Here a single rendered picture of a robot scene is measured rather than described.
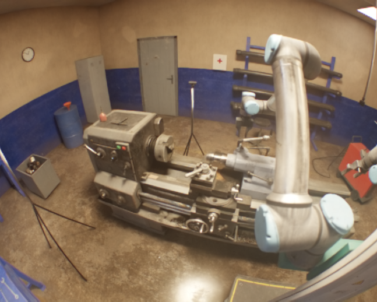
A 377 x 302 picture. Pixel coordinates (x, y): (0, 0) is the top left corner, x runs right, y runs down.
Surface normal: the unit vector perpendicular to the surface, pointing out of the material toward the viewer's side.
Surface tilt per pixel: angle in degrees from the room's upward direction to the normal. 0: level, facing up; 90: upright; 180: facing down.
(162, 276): 0
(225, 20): 90
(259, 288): 0
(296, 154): 51
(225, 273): 0
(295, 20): 90
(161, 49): 90
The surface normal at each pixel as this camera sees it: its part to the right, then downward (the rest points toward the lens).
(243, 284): 0.00, -0.82
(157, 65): -0.30, 0.55
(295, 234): -0.09, -0.10
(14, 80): 0.95, 0.18
